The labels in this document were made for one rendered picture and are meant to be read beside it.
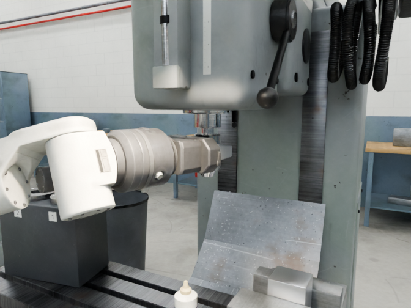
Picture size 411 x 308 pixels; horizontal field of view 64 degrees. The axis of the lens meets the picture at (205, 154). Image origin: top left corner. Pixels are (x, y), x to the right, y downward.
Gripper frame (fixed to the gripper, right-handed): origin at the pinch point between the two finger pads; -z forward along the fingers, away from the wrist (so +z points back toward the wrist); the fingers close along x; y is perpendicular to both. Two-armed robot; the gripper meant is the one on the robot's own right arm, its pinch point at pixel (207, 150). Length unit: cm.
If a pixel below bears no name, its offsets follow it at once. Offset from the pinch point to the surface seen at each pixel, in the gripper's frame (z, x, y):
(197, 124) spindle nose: 2.4, 0.0, -4.7
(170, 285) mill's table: -3.9, 15.7, 33.4
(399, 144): -366, 67, 30
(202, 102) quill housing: 6.9, -5.9, -8.2
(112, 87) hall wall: -269, 521, -45
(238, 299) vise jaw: 2.8, -10.1, 22.4
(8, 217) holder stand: 21, 46, 19
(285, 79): -13.0, -7.1, -12.8
